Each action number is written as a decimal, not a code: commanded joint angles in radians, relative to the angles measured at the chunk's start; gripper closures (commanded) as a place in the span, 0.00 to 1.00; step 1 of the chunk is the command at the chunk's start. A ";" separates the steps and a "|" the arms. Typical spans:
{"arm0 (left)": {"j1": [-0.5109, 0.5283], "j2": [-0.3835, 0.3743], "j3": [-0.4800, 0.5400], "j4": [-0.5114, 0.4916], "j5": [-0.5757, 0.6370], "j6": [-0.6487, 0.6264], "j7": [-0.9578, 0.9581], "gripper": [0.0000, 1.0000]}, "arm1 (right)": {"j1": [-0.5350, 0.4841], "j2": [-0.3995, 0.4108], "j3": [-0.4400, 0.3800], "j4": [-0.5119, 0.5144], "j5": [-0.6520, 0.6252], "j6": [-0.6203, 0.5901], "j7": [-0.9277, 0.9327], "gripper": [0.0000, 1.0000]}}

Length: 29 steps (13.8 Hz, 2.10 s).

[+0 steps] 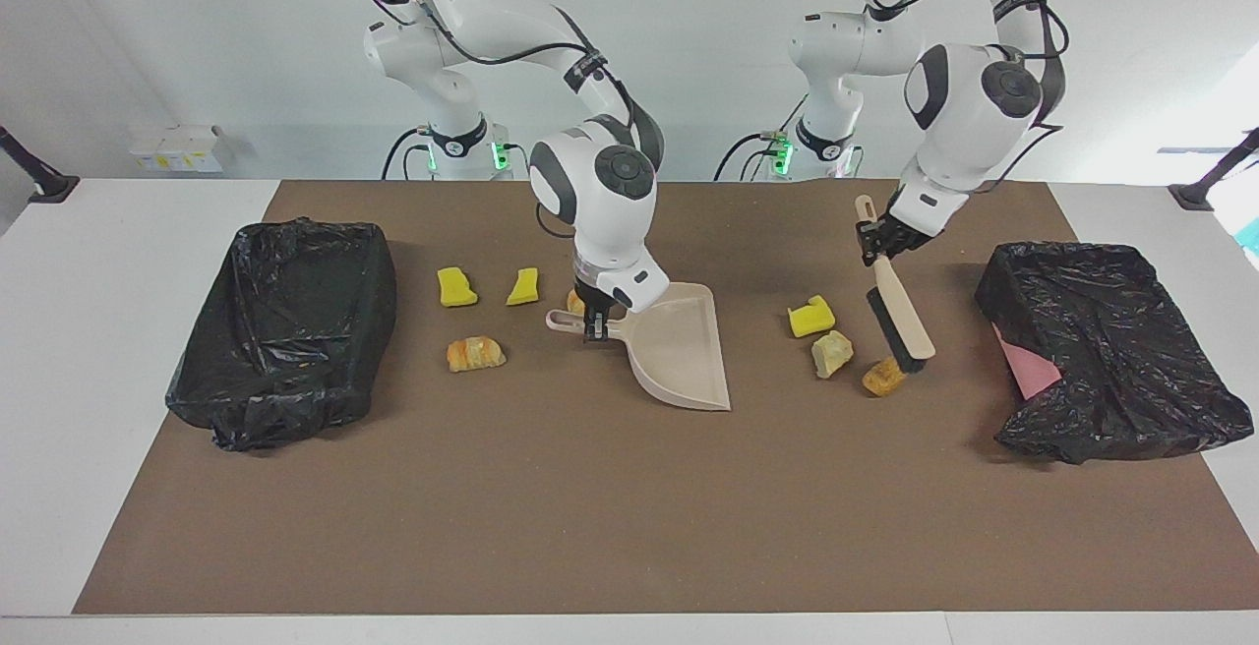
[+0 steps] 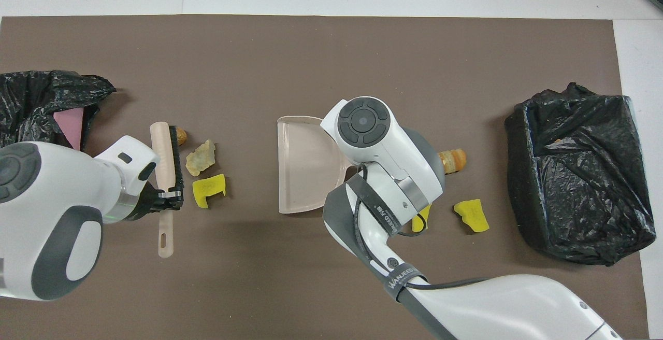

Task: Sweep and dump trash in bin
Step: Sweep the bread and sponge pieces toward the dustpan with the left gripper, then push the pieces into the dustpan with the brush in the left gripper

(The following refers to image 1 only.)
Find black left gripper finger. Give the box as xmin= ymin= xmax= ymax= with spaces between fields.
xmin=885 ymin=215 xmax=935 ymax=258
xmin=858 ymin=217 xmax=891 ymax=267

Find beige plastic dustpan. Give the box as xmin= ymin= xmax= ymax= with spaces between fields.
xmin=546 ymin=282 xmax=733 ymax=413

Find beige hand brush black bristles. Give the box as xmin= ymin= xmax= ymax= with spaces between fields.
xmin=853 ymin=194 xmax=937 ymax=375

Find notched yellow sponge piece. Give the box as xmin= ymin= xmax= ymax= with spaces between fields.
xmin=788 ymin=295 xmax=837 ymax=339

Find pale flaky pastry piece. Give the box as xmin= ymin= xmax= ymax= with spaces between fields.
xmin=810 ymin=330 xmax=855 ymax=380

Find long pale striped croissant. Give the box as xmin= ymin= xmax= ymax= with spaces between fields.
xmin=446 ymin=335 xmax=508 ymax=374

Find wide yellow sponge piece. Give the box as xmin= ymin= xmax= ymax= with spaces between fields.
xmin=437 ymin=266 xmax=480 ymax=309

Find brown bread roll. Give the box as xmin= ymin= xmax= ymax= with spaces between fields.
xmin=862 ymin=357 xmax=908 ymax=398

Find black garbage bag lined bin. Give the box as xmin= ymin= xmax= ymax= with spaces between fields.
xmin=164 ymin=217 xmax=399 ymax=453

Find pink box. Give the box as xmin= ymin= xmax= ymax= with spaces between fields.
xmin=990 ymin=322 xmax=1064 ymax=401

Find brown table mat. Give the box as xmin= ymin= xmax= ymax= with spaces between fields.
xmin=72 ymin=179 xmax=1259 ymax=616

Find black garbage bag over pink box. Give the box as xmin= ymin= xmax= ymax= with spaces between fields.
xmin=974 ymin=240 xmax=1256 ymax=467

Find black base power cable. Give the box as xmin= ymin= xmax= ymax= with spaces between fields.
xmin=381 ymin=126 xmax=439 ymax=181
xmin=712 ymin=94 xmax=809 ymax=182

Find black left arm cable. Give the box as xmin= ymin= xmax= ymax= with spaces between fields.
xmin=864 ymin=0 xmax=1071 ymax=196

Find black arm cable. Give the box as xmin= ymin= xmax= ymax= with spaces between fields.
xmin=864 ymin=0 xmax=1071 ymax=196
xmin=359 ymin=0 xmax=665 ymax=238

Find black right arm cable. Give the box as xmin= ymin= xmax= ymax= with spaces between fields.
xmin=359 ymin=0 xmax=665 ymax=238

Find black camera stand pole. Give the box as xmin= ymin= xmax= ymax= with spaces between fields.
xmin=0 ymin=124 xmax=81 ymax=205
xmin=1168 ymin=127 xmax=1259 ymax=212

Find white wall socket box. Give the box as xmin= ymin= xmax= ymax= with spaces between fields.
xmin=129 ymin=124 xmax=225 ymax=174

